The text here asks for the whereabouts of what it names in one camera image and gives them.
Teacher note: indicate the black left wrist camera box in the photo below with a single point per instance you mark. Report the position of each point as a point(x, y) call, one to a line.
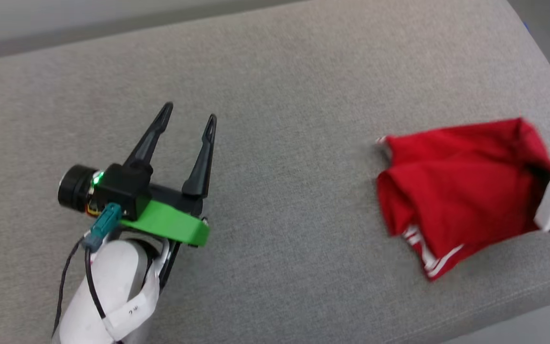
point(124, 188)

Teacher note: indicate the white paper tag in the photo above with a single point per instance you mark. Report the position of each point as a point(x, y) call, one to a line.
point(134, 310)

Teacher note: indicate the red and white shirt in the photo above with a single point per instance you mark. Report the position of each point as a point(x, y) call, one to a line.
point(456, 186)

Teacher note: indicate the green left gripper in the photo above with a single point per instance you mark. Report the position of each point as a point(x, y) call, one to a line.
point(170, 224)

